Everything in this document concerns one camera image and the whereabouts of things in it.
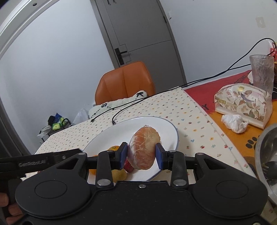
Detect red crabapple front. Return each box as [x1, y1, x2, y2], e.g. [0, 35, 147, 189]
[123, 160, 134, 173]

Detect stainless steel bowl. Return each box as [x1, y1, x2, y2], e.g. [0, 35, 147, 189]
[255, 123, 276, 204]

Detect red orange table mat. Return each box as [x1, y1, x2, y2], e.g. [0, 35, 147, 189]
[186, 71, 276, 165]

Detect floral tissue box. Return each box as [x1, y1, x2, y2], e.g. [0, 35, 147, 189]
[214, 83, 272, 129]

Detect black door handle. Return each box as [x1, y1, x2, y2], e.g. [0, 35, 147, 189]
[114, 48, 127, 66]

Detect black usb cable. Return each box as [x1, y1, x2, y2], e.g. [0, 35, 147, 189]
[112, 63, 251, 126]

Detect white plastic bag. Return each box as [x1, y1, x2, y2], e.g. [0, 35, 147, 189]
[72, 108, 89, 126]

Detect black metal rack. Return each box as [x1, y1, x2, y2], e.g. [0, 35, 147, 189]
[37, 117, 72, 142]

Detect orange leather chair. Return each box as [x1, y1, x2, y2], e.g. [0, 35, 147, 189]
[95, 61, 156, 105]

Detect frosted drinking glass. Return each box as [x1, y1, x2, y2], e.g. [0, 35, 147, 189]
[249, 55, 275, 94]

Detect floral patterned tablecloth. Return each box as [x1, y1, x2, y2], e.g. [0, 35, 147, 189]
[37, 89, 254, 176]

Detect person's left hand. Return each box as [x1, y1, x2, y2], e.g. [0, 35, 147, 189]
[0, 193, 24, 224]

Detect green-brown jujube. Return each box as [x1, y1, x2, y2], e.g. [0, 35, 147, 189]
[112, 169, 127, 183]

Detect large orange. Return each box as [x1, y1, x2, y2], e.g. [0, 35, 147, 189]
[89, 145, 119, 176]

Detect grey door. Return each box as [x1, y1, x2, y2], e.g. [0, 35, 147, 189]
[91, 1, 186, 92]

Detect white plate blue rim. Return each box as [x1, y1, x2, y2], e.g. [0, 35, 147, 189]
[83, 116, 180, 182]

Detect white fluffy cushion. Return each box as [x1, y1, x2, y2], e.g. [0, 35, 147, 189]
[88, 91, 148, 119]

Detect crumpled white tissue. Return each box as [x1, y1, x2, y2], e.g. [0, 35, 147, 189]
[221, 114, 248, 134]

